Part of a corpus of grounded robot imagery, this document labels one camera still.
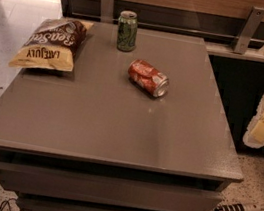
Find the red coke can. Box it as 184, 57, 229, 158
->
128, 59, 170, 98

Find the green soda can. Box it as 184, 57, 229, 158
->
116, 10, 138, 52

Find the white power strip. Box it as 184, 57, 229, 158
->
211, 203, 261, 211

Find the grey drawer cabinet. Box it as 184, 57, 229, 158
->
0, 22, 243, 211

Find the brown yellow chip bag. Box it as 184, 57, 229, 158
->
8, 18, 93, 72

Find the right metal bracket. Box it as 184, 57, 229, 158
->
232, 6, 264, 55

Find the metal bracket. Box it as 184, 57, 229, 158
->
232, 6, 264, 55
100, 0, 115, 24

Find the left metal bracket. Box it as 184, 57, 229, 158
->
100, 0, 115, 24

